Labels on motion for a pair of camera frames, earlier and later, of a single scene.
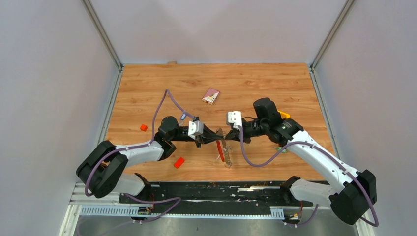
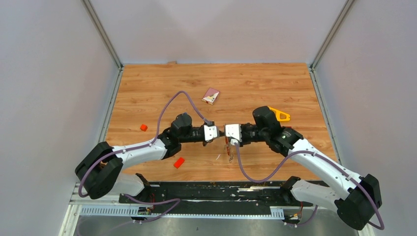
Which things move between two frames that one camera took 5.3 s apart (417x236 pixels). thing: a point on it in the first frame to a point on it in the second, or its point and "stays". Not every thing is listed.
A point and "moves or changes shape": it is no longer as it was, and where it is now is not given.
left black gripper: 208,136 stays
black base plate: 208,198 stays
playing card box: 210,96 stays
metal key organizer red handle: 223,149 moves or changes shape
